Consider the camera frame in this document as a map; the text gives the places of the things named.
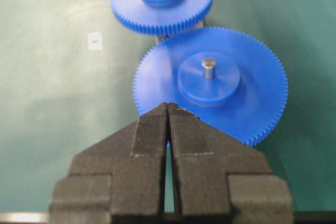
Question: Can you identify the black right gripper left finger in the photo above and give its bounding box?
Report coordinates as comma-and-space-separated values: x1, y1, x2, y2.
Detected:
49, 103, 168, 223

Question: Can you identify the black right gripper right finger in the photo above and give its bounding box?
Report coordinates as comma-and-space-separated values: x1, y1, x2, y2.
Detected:
168, 103, 293, 223

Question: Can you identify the large blue gear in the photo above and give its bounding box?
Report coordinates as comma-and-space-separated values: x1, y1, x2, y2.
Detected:
133, 27, 289, 146

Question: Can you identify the steel shaft large gear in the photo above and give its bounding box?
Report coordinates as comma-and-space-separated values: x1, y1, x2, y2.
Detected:
202, 58, 216, 80

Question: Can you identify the silver aluminium extrusion rail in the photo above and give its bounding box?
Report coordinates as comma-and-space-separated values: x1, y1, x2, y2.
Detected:
145, 16, 206, 45

